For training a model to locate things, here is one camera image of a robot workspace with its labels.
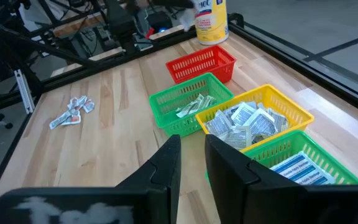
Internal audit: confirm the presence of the yellow plastic basket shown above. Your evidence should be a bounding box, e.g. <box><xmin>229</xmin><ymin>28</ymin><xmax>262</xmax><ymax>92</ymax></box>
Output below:
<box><xmin>195</xmin><ymin>83</ymin><xmax>316</xmax><ymax>153</ymax></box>

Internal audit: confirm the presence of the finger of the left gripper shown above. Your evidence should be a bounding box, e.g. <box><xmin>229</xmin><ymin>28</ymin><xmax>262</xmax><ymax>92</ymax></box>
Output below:
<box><xmin>149</xmin><ymin>0</ymin><xmax>195</xmax><ymax>9</ymax></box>

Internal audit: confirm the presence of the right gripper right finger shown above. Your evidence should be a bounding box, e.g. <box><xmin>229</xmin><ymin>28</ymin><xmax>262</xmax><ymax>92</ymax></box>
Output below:
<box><xmin>204</xmin><ymin>133</ymin><xmax>308</xmax><ymax>224</ymax></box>

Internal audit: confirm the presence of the red plastic basket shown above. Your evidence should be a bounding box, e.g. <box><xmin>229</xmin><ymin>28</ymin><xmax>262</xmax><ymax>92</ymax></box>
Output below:
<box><xmin>165</xmin><ymin>45</ymin><xmax>237</xmax><ymax>85</ymax></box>

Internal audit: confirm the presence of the green plastic basket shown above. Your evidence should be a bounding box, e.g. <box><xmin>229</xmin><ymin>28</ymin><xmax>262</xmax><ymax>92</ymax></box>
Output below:
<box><xmin>148</xmin><ymin>72</ymin><xmax>235</xmax><ymax>138</ymax></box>
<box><xmin>205</xmin><ymin>129</ymin><xmax>358</xmax><ymax>187</ymax></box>

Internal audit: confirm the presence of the blue striped bandage packet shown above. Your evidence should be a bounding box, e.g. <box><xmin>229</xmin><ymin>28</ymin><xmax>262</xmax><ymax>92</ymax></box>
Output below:
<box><xmin>270</xmin><ymin>151</ymin><xmax>323</xmax><ymax>179</ymax></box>
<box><xmin>293</xmin><ymin>169</ymin><xmax>337</xmax><ymax>187</ymax></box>

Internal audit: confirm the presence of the pile of newspaper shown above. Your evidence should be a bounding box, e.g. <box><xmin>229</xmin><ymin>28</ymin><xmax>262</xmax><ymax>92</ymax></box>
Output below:
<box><xmin>247</xmin><ymin>108</ymin><xmax>276</xmax><ymax>136</ymax></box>
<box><xmin>267</xmin><ymin>108</ymin><xmax>290</xmax><ymax>133</ymax></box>

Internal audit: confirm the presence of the wooden background workbench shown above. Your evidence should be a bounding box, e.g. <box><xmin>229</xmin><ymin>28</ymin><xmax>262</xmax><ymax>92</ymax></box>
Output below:
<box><xmin>53</xmin><ymin>12</ymin><xmax>127</xmax><ymax>39</ymax></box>

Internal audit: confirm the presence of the black box with blue light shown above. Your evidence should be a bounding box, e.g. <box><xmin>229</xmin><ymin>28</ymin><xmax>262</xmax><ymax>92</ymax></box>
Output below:
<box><xmin>147</xmin><ymin>11</ymin><xmax>173</xmax><ymax>35</ymax></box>

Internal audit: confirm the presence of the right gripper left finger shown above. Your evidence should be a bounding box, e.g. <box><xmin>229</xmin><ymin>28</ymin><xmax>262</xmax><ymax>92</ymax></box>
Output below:
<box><xmin>114</xmin><ymin>133</ymin><xmax>182</xmax><ymax>224</ymax></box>

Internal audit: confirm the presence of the short silver extrusion piece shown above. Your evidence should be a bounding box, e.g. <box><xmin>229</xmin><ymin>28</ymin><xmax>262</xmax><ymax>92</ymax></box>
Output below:
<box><xmin>13</xmin><ymin>68</ymin><xmax>35</xmax><ymax>114</ymax></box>

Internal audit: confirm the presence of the yellow Lysol wipes canister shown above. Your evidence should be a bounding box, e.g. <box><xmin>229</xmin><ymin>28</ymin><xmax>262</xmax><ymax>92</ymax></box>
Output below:
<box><xmin>194</xmin><ymin>0</ymin><xmax>229</xmax><ymax>46</ymax></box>

